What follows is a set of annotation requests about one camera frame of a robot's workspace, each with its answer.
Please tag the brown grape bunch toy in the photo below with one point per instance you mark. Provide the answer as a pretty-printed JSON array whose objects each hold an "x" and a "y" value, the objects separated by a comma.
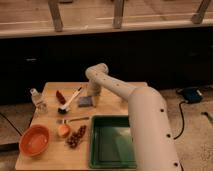
[{"x": 75, "y": 137}]

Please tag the green plastic tray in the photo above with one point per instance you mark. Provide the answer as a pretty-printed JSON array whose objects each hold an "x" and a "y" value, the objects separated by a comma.
[{"x": 111, "y": 143}]

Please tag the wooden table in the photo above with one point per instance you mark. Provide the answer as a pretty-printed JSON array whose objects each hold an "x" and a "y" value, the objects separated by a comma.
[{"x": 59, "y": 156}]

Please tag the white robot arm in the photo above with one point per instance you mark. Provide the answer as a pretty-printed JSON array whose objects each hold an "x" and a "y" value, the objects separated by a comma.
[{"x": 154, "y": 146}]

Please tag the clear plastic bottle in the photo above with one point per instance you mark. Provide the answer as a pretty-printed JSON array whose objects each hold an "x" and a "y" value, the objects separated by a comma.
[{"x": 38, "y": 101}]

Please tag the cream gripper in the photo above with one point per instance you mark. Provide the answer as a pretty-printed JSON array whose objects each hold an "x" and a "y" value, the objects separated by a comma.
[{"x": 94, "y": 91}]

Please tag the orange bowl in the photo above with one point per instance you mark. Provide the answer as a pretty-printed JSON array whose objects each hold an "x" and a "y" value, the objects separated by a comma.
[{"x": 34, "y": 141}]

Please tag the metal spoon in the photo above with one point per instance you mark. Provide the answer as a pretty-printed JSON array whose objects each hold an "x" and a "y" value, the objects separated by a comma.
[{"x": 66, "y": 121}]

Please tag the blue black box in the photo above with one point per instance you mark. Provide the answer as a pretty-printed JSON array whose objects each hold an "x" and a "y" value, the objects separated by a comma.
[{"x": 191, "y": 94}]

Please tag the red brown sausage toy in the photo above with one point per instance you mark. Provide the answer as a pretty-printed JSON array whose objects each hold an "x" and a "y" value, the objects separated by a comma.
[{"x": 60, "y": 97}]

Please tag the blue sponge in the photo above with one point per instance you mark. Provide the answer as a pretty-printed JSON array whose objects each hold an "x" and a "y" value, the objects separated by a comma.
[{"x": 85, "y": 101}]

